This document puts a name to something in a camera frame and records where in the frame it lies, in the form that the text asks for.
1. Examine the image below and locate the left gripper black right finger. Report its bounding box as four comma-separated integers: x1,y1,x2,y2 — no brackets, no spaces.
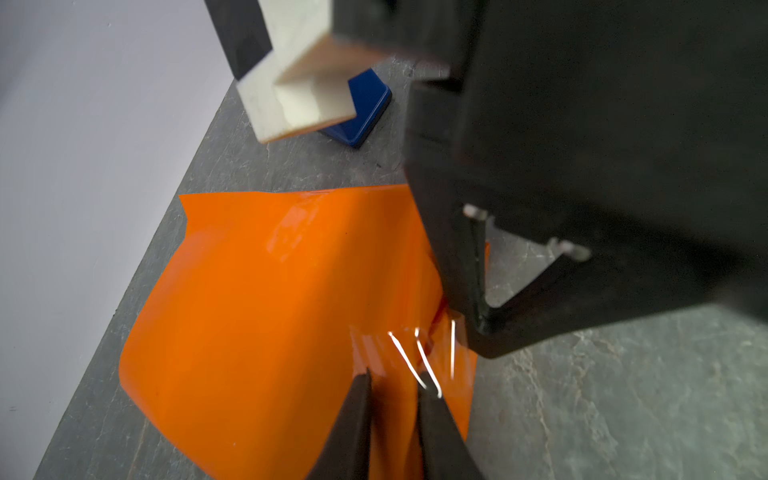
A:
418,372,484,480

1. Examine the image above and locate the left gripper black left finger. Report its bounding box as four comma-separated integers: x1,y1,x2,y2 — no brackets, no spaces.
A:
306,371,372,480

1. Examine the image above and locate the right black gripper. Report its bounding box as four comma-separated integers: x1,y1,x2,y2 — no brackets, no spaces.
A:
333,1,767,358

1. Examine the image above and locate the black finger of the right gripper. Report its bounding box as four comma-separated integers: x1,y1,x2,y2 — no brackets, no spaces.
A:
419,203,489,336

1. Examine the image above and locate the clear adhesive tape strip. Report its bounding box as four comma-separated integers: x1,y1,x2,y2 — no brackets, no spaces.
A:
350,314,477,409

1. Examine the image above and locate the blue tape dispenser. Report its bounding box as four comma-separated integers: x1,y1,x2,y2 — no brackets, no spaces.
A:
320,69,392,149

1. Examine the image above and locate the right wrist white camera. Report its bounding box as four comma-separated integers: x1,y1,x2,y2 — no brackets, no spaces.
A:
205,0,386,144

